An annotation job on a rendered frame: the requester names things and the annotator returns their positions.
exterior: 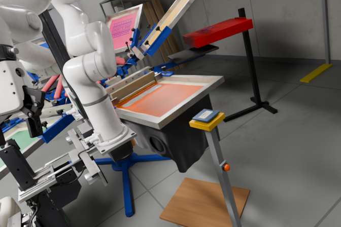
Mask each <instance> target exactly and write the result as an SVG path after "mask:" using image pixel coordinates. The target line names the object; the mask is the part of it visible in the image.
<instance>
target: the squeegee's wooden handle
mask: <svg viewBox="0 0 341 227"><path fill-rule="evenodd" d="M154 76H155V72H154V71H151V72H149V73H147V74H146V75H144V76H142V77H140V78H138V79H136V80H135V81H133V82H131V83H129V84H127V85H125V86H124V87H122V88H120V89H118V90H116V91H114V92H113V93H111V94H110V97H111V99H114V98H116V97H117V100H118V102H119V100H120V99H122V98H123V97H125V96H127V95H129V94H130V93H132V92H134V91H136V90H137V89H139V88H141V87H142V86H144V85H146V84H148V83H150V82H151V81H153V80H155V77H154Z"/></svg>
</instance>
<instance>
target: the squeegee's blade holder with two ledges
mask: <svg viewBox="0 0 341 227"><path fill-rule="evenodd" d="M153 82H155V80H153V81H151V82H150V83H148V84H146V85H144V86H142V87H141V88H139V89H137V90H136V91H134V92H132V93H130V94H129V95H127V96H125V97H123V98H122V99H120V100H119V102H120V101H122V100H124V99H125V98H127V97H129V96H131V95H132V94H134V93H136V92H137V91H139V90H141V89H143V88H144V87H146V86H148V85H150V84H151V83H153Z"/></svg>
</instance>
